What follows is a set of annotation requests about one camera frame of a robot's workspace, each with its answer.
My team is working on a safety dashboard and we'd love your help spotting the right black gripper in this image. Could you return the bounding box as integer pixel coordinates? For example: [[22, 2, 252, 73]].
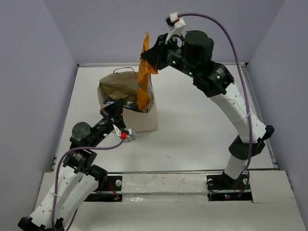
[[141, 33, 197, 78]]

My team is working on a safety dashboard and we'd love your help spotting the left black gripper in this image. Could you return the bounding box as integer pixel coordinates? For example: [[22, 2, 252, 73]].
[[89, 98, 127, 148]]

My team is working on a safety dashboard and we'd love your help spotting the beige paper bag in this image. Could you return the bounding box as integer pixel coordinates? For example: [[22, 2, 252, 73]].
[[97, 69, 158, 132]]

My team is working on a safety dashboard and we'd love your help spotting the orange snack packet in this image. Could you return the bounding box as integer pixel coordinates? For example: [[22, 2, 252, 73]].
[[136, 32, 160, 113]]

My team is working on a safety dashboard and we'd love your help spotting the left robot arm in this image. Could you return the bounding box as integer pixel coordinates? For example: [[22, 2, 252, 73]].
[[18, 99, 129, 231]]

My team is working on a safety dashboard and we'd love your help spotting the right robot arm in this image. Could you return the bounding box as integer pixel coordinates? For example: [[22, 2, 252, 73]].
[[141, 30, 274, 189]]

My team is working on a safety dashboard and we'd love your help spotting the blue snack packet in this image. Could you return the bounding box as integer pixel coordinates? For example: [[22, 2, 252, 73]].
[[103, 98, 142, 112]]

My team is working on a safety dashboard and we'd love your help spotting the brown snack packet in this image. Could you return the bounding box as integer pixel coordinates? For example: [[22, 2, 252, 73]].
[[99, 83, 137, 101]]

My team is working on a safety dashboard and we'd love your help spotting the white front board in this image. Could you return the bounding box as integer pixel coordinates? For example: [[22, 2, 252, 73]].
[[71, 170, 305, 231]]

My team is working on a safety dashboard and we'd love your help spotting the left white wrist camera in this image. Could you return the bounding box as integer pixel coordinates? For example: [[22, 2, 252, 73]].
[[113, 125, 136, 143]]

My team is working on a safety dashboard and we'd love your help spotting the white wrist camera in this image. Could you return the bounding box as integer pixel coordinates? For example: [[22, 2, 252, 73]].
[[165, 12, 186, 44], [113, 125, 136, 143]]

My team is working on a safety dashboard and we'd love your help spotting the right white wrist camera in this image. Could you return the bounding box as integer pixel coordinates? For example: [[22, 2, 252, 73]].
[[165, 12, 186, 44]]

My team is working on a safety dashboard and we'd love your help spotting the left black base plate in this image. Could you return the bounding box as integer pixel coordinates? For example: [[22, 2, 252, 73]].
[[84, 174, 123, 202]]

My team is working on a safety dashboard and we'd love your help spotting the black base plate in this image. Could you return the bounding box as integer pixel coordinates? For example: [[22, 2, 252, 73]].
[[205, 174, 253, 202], [84, 174, 123, 202]]

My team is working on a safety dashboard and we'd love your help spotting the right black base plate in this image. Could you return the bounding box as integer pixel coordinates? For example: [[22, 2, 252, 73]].
[[205, 174, 253, 202]]

